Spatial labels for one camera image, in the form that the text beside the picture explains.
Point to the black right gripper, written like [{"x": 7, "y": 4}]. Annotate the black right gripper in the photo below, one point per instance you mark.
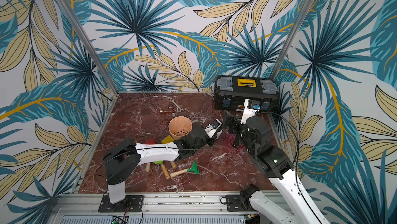
[{"x": 234, "y": 124}]

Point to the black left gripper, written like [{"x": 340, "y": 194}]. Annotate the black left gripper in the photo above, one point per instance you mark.
[{"x": 212, "y": 139}]

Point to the pink transparent spray bottle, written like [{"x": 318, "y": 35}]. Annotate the pink transparent spray bottle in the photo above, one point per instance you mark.
[{"x": 232, "y": 140}]

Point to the yellow toy shovel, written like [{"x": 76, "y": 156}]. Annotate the yellow toy shovel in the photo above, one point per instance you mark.
[{"x": 167, "y": 140}]

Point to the red toy shovel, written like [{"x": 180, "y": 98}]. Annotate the red toy shovel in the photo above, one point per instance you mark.
[{"x": 150, "y": 142}]

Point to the bright green toy trowel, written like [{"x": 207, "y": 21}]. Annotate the bright green toy trowel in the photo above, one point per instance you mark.
[{"x": 164, "y": 169}]

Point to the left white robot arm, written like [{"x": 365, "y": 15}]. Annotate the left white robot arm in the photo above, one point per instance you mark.
[{"x": 123, "y": 159}]

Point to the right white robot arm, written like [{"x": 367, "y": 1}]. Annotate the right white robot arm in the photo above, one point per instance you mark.
[{"x": 253, "y": 132}]

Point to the terracotta plastic flower pot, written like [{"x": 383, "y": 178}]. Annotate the terracotta plastic flower pot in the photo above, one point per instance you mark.
[{"x": 180, "y": 126}]

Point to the black toolbox yellow label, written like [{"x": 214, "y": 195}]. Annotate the black toolbox yellow label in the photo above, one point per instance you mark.
[{"x": 232, "y": 91}]

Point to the green toy rake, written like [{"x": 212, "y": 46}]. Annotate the green toy rake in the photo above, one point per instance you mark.
[{"x": 192, "y": 169}]

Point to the silver open-end wrench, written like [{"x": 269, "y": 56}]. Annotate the silver open-end wrench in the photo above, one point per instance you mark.
[{"x": 176, "y": 105}]

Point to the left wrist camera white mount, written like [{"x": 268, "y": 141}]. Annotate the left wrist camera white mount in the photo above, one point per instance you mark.
[{"x": 214, "y": 130}]

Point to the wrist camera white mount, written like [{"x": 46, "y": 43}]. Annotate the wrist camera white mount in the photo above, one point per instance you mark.
[
  {"x": 252, "y": 107},
  {"x": 214, "y": 130}
]

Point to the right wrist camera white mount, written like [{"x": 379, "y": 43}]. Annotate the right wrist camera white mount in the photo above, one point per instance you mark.
[{"x": 252, "y": 107}]

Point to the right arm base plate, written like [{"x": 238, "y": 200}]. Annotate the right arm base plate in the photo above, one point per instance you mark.
[{"x": 238, "y": 203}]

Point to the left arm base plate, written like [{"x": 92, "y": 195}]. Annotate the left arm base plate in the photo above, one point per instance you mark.
[{"x": 131, "y": 204}]

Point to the aluminium left corner post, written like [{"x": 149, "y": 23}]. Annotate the aluminium left corner post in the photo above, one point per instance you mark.
[{"x": 84, "y": 38}]

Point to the aluminium corner post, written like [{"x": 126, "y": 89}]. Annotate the aluminium corner post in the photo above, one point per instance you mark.
[
  {"x": 84, "y": 38},
  {"x": 291, "y": 35}
]

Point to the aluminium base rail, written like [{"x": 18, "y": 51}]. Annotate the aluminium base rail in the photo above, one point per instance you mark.
[{"x": 160, "y": 208}]

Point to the aluminium right corner post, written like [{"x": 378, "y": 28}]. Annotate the aluminium right corner post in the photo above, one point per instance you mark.
[{"x": 291, "y": 35}]

